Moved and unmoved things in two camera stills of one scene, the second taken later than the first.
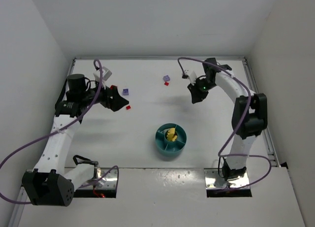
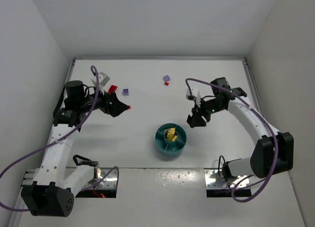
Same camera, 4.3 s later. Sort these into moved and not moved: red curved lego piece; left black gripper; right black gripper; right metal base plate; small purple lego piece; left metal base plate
Moved: right black gripper; left black gripper
Not moved: right metal base plate; left metal base plate; small purple lego piece; red curved lego piece
